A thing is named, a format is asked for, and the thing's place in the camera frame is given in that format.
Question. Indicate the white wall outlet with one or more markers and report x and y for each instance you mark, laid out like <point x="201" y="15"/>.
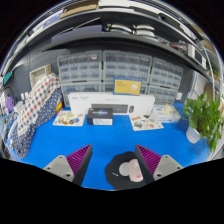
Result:
<point x="179" y="96"/>

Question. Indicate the green potted plant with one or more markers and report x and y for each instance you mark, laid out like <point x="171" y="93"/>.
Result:
<point x="203" y="115"/>

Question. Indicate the white keyboard box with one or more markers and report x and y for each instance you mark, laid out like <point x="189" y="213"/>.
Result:
<point x="80" y="101"/>

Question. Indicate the white blue tissue box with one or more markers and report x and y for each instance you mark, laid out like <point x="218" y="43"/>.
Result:
<point x="165" y="115"/>

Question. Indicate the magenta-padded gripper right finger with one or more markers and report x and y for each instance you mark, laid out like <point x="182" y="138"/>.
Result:
<point x="166" y="166"/>

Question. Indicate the clear plastic drawer cabinet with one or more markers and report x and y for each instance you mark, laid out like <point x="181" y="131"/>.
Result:
<point x="163" y="95"/>
<point x="80" y="66"/>
<point x="166" y="73"/>
<point x="80" y="88"/>
<point x="126" y="65"/>
<point x="108" y="86"/>

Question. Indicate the yellow card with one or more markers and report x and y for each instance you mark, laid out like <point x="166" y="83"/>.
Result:
<point x="127" y="86"/>

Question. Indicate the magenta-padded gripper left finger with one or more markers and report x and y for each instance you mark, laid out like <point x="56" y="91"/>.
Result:
<point x="60" y="166"/>

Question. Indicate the small dark box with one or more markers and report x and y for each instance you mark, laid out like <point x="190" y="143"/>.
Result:
<point x="100" y="116"/>

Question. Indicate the red blue checkered cloth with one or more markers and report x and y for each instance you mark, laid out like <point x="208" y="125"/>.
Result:
<point x="36" y="100"/>

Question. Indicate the navy polka dot cloth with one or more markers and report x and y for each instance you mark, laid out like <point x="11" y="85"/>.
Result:
<point x="30" y="136"/>

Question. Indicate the purple plush toy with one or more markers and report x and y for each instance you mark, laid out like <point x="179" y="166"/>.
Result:
<point x="9" y="104"/>

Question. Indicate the yellow red toy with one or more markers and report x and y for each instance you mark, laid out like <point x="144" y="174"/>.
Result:
<point x="58" y="106"/>

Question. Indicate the food sticker sheet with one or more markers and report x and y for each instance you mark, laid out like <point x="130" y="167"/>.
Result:
<point x="146" y="122"/>
<point x="68" y="118"/>

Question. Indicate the black fuzzy mouse pad with eyes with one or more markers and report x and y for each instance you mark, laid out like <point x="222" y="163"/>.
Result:
<point x="113" y="166"/>

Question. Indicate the white wicker basket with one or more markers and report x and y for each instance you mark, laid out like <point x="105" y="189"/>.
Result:
<point x="40" y="75"/>

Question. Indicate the pink beige computer mouse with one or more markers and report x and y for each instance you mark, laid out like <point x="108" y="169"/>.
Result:
<point x="135" y="171"/>

